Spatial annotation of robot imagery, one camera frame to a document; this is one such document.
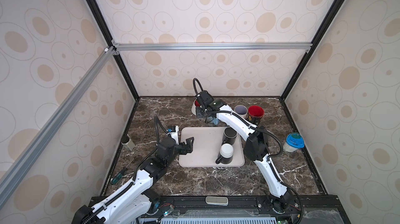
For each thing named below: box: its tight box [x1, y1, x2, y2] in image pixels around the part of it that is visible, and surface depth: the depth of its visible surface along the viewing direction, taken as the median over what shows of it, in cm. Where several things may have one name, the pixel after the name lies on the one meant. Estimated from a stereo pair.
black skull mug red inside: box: [247, 105, 265, 127], surface depth 99 cm
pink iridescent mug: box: [234, 104, 249, 120], surface depth 102 cm
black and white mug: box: [215, 142, 234, 165], surface depth 85 cm
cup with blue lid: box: [282, 132, 305, 153], surface depth 88 cm
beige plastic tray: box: [178, 127, 245, 168], surface depth 91 cm
